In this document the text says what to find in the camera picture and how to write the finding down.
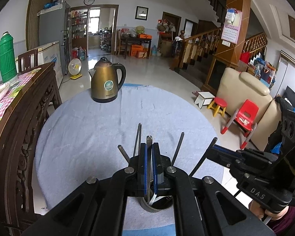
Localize framed wall picture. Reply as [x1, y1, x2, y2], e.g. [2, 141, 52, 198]
[135, 6, 148, 21]

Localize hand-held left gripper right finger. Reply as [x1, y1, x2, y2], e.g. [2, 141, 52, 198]
[152, 143, 277, 236]

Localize green thermos flask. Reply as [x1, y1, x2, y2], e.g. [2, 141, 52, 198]
[0, 31, 18, 83]

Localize small white step stool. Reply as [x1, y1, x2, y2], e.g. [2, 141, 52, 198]
[194, 91, 215, 109]

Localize beige leather sofa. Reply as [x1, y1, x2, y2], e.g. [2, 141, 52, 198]
[216, 67, 283, 150]

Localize dark wooden dining table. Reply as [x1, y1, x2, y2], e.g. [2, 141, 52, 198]
[120, 33, 153, 59]

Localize patterned sideboard cover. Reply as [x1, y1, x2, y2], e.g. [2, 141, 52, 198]
[0, 67, 42, 138]

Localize white plastic spoon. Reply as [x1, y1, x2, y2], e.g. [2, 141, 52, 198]
[147, 193, 161, 206]

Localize brown curtain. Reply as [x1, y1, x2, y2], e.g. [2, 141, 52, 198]
[26, 0, 55, 51]

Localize brown wooden door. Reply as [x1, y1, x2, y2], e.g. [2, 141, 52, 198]
[162, 12, 182, 57]

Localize round electric heater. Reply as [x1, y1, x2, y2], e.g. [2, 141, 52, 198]
[68, 59, 83, 80]

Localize wooden staircase railing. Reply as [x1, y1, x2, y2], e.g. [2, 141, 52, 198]
[178, 27, 268, 69]

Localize dark wooden chair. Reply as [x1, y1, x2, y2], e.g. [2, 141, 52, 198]
[18, 49, 38, 73]

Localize yellow stool with red seat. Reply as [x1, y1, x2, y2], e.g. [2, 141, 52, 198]
[207, 97, 228, 117]

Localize person's right hand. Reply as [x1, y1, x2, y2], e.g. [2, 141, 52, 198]
[251, 199, 289, 223]

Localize metal utensil holder cup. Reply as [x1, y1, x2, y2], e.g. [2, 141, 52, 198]
[141, 194, 174, 212]

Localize grey towel table cover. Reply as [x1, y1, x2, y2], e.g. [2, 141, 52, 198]
[34, 85, 224, 229]

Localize pile of colourful bags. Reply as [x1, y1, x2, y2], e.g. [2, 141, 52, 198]
[240, 52, 277, 89]

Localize pink wall calendar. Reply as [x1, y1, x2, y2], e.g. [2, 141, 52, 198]
[221, 8, 242, 44]

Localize grey refrigerator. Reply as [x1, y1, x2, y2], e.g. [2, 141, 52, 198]
[38, 2, 72, 75]

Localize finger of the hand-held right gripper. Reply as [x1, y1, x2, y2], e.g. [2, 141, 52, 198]
[212, 145, 245, 156]
[206, 149, 241, 169]

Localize orange cardboard boxes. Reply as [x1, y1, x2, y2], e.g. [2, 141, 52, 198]
[130, 44, 148, 59]

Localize brown wooden pillar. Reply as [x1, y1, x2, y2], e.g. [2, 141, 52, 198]
[215, 0, 252, 57]

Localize white chest freezer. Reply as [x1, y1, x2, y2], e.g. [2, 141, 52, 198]
[37, 41, 64, 86]

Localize bronze electric kettle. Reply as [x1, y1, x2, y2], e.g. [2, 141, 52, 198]
[88, 57, 126, 103]

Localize red plastic child chair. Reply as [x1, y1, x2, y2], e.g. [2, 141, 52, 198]
[221, 100, 260, 150]

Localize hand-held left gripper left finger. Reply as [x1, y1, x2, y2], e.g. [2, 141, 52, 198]
[21, 143, 148, 236]

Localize carved dark wooden sideboard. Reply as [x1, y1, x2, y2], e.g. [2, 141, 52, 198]
[0, 63, 63, 236]

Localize glass shelf cabinet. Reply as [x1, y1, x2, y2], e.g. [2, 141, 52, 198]
[70, 9, 89, 40]

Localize person's right forearm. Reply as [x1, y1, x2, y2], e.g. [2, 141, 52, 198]
[270, 205, 295, 234]

